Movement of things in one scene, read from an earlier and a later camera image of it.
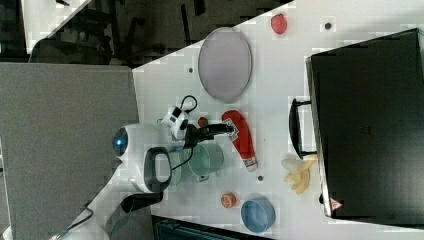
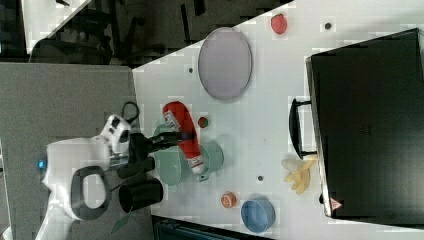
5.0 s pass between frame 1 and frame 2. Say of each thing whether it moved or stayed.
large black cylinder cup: stayed
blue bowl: stayed
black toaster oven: stayed
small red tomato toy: stayed
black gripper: moved
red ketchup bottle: moved
